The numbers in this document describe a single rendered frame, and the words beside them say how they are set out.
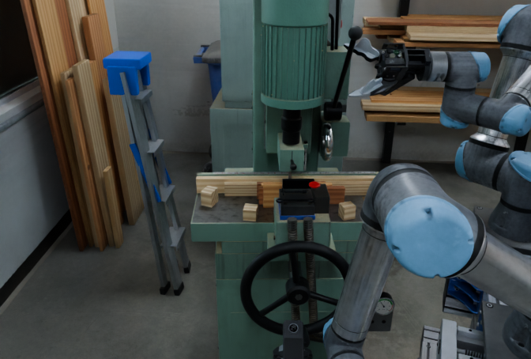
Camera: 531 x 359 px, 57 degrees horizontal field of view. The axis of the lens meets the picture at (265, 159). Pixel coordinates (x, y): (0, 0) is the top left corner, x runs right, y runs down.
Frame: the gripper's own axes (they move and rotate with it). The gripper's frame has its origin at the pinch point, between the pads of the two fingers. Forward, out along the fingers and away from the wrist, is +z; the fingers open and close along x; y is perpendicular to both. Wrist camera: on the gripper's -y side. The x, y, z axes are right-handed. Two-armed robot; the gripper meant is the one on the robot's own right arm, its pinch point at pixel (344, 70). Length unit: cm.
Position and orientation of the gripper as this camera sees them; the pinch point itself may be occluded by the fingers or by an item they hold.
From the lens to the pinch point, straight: 129.3
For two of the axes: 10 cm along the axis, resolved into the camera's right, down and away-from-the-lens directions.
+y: 0.2, -3.8, -9.2
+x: 0.1, 9.2, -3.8
